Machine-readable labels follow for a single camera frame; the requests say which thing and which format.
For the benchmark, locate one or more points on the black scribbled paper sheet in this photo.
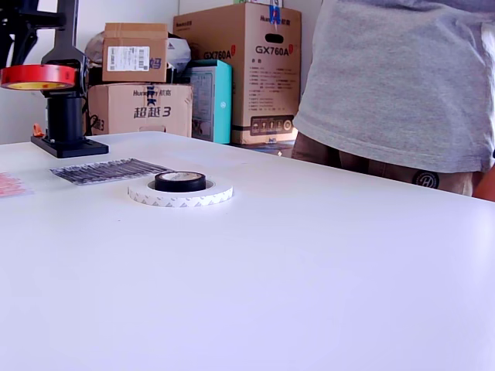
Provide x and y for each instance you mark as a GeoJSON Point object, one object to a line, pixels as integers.
{"type": "Point", "coordinates": [96, 172]}

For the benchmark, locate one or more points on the red scribbled paper sheet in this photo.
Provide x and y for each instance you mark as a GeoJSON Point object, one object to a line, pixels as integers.
{"type": "Point", "coordinates": [11, 185]}

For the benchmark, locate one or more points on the person's left hand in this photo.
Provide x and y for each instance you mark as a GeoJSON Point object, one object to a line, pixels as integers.
{"type": "Point", "coordinates": [487, 187]}

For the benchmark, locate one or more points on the black tape roll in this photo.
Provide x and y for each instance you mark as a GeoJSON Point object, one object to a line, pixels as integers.
{"type": "Point", "coordinates": [178, 185]}

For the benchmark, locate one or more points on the teal carton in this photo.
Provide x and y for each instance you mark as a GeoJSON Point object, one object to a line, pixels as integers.
{"type": "Point", "coordinates": [222, 116]}

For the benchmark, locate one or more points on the white bag with logo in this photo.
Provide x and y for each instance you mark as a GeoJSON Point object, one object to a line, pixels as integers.
{"type": "Point", "coordinates": [179, 52]}

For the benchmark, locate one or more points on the red tape roll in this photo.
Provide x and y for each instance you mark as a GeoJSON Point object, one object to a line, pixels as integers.
{"type": "Point", "coordinates": [38, 75]}

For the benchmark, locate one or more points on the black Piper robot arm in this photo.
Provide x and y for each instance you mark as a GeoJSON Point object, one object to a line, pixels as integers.
{"type": "Point", "coordinates": [65, 116]}

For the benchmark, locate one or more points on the large GX760A cardboard carton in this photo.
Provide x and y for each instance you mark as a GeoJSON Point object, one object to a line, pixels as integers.
{"type": "Point", "coordinates": [247, 23]}

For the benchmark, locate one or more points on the orange clamp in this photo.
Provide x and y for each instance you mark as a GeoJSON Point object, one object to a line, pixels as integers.
{"type": "Point", "coordinates": [37, 131]}

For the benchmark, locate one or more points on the small labelled cardboard box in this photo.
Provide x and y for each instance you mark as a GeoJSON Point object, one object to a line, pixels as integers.
{"type": "Point", "coordinates": [135, 35]}

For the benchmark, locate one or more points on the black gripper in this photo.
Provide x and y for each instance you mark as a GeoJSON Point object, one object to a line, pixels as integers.
{"type": "Point", "coordinates": [23, 19]}

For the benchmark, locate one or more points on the white tape roll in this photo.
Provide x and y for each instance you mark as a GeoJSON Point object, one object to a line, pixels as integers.
{"type": "Point", "coordinates": [174, 201]}

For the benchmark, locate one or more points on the Huntkey brown cardboard carton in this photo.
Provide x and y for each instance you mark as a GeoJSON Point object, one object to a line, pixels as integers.
{"type": "Point", "coordinates": [112, 104]}

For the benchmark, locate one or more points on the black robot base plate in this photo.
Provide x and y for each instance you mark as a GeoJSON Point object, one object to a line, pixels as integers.
{"type": "Point", "coordinates": [77, 148]}

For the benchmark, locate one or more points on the person in grey shirt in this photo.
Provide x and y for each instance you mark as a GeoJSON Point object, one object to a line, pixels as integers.
{"type": "Point", "coordinates": [386, 77]}

